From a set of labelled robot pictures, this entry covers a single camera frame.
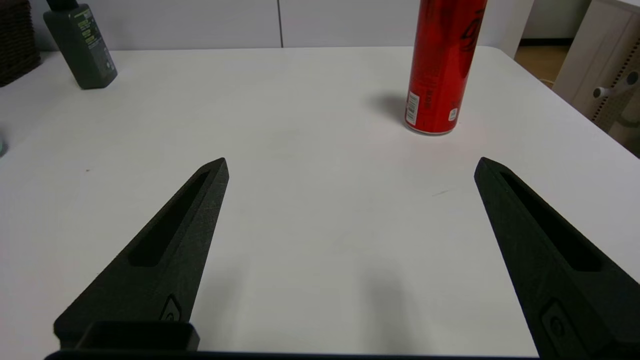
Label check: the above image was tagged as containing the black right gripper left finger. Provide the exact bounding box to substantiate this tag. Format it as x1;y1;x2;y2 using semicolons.
53;157;230;351

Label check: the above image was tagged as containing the red soda can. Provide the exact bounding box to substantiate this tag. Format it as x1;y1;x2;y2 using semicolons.
404;0;488;135

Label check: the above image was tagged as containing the white perforated cabinet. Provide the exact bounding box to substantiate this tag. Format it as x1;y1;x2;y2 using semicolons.
552;0;640;159

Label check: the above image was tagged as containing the black pump bottle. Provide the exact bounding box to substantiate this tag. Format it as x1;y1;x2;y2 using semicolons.
43;0;118;90

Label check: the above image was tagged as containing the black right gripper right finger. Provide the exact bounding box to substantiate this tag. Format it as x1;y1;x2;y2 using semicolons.
474;157;640;360

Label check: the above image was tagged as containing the dark brown wicker basket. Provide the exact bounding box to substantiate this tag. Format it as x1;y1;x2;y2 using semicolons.
0;0;42;88

